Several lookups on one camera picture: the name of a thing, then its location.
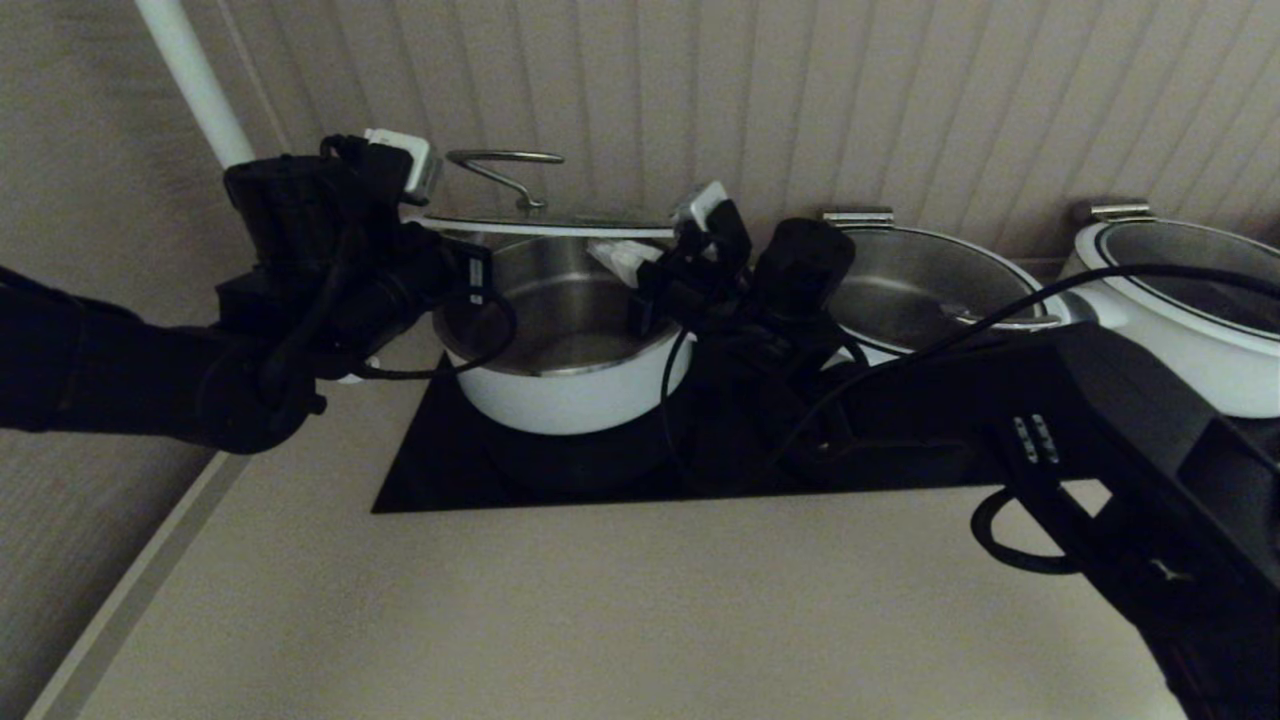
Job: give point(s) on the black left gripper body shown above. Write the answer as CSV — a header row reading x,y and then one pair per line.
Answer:
x,y
440,280

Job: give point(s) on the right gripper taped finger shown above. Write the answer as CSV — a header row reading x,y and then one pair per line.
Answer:
x,y
625,263

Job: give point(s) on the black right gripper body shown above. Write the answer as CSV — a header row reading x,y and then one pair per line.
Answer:
x,y
705,285

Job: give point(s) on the glass lid with white rim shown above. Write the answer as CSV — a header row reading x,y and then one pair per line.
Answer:
x,y
550,228
1190,255
930,290

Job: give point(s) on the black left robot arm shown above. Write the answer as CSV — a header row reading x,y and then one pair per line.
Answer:
x,y
100,370

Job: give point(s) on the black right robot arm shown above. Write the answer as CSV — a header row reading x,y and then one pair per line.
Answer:
x,y
1150,480

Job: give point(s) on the white round pot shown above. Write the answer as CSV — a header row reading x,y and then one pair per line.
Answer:
x,y
570,405
880,352
1200,380

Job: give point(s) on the wide black glass cooktop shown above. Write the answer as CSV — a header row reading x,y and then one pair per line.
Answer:
x,y
550,480

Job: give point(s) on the white metal pole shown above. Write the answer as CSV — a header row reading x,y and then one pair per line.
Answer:
x,y
195,85

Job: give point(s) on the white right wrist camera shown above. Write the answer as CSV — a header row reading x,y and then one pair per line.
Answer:
x,y
700,203

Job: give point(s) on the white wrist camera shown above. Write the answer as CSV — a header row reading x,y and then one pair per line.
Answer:
x,y
400,165
700,203

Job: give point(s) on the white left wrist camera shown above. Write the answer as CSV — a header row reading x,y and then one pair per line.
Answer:
x,y
400,165

